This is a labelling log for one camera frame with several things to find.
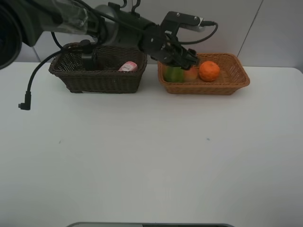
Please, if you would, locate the pink squeeze bottle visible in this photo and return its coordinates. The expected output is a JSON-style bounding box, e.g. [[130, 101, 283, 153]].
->
[[118, 61, 138, 72]]

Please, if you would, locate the light orange wicker basket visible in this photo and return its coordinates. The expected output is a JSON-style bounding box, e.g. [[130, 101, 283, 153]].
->
[[158, 53, 250, 95]]

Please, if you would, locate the dark green pump bottle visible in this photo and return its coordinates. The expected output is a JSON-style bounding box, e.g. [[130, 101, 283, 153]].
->
[[80, 40, 97, 71]]

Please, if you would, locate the orange tangerine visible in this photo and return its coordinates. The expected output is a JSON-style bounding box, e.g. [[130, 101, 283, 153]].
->
[[199, 61, 220, 82]]

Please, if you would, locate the black grey left wrist camera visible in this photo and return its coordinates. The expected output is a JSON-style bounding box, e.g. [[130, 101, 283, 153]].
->
[[160, 11, 218, 45]]

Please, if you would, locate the red yellow peach fruit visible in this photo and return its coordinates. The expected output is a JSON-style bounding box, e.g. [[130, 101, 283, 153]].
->
[[183, 67, 198, 83]]

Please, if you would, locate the green papaya fruit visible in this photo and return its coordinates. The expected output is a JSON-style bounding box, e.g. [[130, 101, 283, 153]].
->
[[164, 66, 184, 83]]

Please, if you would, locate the dark brown wicker basket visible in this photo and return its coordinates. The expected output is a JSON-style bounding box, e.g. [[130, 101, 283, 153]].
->
[[49, 46, 147, 94]]

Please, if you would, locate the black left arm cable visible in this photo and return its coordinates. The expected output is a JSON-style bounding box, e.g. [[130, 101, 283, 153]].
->
[[17, 0, 147, 111]]

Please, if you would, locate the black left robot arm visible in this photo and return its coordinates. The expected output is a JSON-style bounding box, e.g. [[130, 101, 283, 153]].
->
[[0, 0, 197, 70]]

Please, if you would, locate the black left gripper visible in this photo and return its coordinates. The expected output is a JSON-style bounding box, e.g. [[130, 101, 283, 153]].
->
[[139, 24, 199, 70]]

